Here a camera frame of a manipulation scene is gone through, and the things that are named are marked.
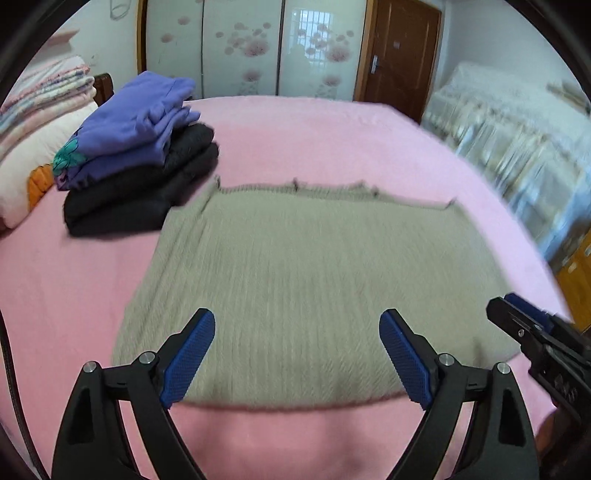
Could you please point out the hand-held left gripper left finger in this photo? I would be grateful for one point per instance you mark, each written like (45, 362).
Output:
(189, 357)

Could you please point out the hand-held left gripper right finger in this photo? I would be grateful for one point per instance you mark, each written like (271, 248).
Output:
(406, 357)

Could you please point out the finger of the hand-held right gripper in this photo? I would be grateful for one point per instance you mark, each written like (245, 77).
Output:
(512, 321)
(531, 311)

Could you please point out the beige knit cardigan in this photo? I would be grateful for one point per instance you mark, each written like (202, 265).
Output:
(300, 277)

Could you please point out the wooden drawer dresser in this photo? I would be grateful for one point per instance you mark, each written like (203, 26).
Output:
(577, 281)

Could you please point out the lace cloth covered furniture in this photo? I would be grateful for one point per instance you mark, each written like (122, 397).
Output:
(508, 147)

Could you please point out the black folded garment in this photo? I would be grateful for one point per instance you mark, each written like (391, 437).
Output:
(138, 198)

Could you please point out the stack of books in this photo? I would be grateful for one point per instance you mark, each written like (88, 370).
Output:
(570, 94)

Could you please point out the pink bed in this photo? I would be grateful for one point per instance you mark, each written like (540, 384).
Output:
(323, 138)

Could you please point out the purple folded garment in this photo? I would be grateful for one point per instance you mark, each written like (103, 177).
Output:
(129, 124)

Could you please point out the dark wooden headboard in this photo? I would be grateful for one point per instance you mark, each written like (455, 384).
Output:
(104, 87)

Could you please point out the brown wooden door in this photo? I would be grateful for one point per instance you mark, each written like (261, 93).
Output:
(406, 55)

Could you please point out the pink frilled folded blanket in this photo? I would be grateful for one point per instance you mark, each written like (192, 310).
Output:
(51, 83)

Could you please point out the floral sliding door wardrobe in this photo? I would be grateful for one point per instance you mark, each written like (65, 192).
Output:
(254, 46)

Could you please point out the pink wall shelf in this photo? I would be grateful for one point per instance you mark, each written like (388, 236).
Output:
(64, 38)

